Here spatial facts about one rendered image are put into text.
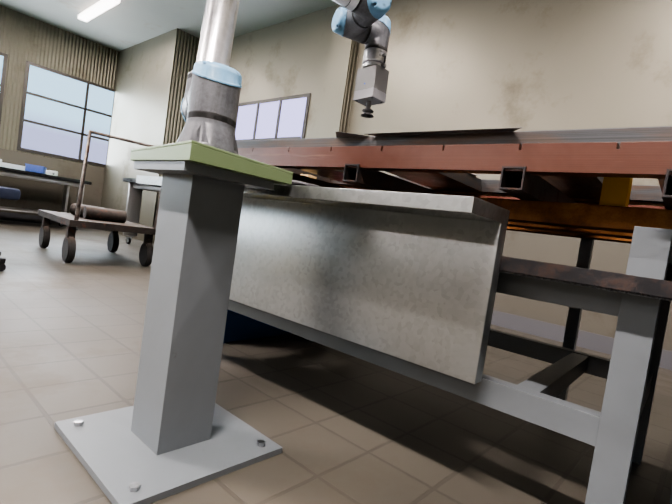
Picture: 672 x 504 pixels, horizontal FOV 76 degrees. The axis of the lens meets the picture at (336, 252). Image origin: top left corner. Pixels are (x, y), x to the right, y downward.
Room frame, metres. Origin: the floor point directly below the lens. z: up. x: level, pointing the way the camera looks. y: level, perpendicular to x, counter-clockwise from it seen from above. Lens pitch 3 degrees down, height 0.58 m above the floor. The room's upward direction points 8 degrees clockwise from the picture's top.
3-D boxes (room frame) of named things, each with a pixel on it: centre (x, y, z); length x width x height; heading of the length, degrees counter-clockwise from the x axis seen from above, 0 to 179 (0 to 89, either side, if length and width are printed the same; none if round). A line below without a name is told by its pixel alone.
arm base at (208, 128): (1.07, 0.35, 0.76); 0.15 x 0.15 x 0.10
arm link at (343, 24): (1.38, 0.05, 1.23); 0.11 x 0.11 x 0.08; 27
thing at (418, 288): (1.34, 0.16, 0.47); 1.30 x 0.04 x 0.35; 51
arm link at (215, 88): (1.08, 0.35, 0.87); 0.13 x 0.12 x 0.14; 27
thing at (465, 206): (1.28, 0.21, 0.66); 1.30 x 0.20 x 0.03; 51
